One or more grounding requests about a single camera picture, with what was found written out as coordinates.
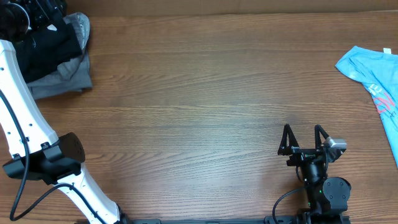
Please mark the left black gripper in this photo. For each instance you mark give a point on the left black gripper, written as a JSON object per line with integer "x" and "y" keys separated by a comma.
{"x": 44, "y": 19}

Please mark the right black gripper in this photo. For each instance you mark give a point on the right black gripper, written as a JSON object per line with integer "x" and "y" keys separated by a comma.
{"x": 302, "y": 155}

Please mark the black t-shirt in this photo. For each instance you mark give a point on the black t-shirt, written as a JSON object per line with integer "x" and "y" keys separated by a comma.
{"x": 40, "y": 53}

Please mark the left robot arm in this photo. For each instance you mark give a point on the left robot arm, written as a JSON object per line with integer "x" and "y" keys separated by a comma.
{"x": 37, "y": 151}

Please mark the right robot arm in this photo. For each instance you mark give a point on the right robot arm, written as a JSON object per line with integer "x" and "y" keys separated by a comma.
{"x": 327, "y": 196}

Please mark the folded grey shirt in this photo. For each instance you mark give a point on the folded grey shirt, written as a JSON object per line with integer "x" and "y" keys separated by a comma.
{"x": 73, "y": 75}

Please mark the light blue t-shirt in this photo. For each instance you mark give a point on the light blue t-shirt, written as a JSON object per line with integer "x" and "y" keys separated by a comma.
{"x": 377, "y": 72}

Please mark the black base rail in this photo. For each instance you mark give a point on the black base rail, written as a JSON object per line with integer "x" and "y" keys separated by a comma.
{"x": 265, "y": 220}

